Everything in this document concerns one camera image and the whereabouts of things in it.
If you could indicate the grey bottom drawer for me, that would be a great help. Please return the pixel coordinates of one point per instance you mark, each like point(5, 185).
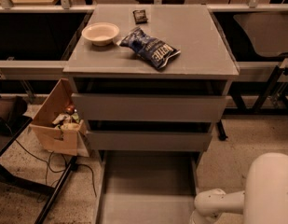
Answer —
point(146, 187)

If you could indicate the grey drawer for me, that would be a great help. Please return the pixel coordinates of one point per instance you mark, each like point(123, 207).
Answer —
point(146, 187)
point(137, 107)
point(148, 141)

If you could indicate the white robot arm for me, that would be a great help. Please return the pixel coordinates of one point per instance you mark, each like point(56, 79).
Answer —
point(263, 201)

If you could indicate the grey middle drawer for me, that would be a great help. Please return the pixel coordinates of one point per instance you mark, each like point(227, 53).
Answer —
point(148, 141)

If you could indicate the grey drawer cabinet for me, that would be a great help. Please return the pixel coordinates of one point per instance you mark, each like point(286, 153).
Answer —
point(203, 68)

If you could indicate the grey top drawer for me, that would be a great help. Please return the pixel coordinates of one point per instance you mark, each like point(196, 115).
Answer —
point(137, 107)

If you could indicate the blue chip bag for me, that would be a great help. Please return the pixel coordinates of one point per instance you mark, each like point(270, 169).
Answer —
point(149, 48)

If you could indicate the cardboard box with trash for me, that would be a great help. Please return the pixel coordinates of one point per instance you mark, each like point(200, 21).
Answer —
point(57, 125)

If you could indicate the grey chair on right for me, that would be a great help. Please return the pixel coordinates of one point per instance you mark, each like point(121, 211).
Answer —
point(268, 33)

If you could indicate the small black snack packet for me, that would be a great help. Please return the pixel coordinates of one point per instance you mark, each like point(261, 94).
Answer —
point(140, 16)

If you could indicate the white bowl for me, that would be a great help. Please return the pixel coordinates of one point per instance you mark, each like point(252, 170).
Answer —
point(100, 33)

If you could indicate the dark bag on left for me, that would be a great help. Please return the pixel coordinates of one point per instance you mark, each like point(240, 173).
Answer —
point(11, 109)

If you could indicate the black table leg frame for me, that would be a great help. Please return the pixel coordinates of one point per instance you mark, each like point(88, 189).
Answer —
point(8, 178)

